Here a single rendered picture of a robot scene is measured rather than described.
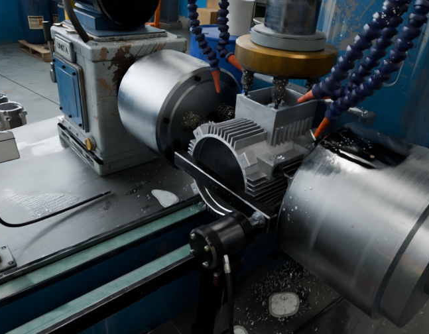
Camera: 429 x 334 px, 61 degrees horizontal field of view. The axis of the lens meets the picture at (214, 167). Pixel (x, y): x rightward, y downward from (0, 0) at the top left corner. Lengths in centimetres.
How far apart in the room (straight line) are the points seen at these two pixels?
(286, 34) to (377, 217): 33
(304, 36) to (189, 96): 27
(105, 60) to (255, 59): 46
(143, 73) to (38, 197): 43
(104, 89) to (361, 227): 71
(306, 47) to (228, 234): 32
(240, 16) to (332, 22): 195
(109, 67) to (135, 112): 19
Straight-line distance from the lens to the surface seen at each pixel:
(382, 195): 49
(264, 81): 82
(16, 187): 110
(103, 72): 97
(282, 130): 67
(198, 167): 67
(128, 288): 59
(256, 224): 57
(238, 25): 279
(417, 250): 49
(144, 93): 81
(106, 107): 100
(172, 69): 81
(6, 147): 73
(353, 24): 84
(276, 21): 65
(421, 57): 77
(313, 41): 64
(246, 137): 64
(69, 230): 91
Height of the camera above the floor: 137
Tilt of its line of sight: 30 degrees down
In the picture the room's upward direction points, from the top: 5 degrees clockwise
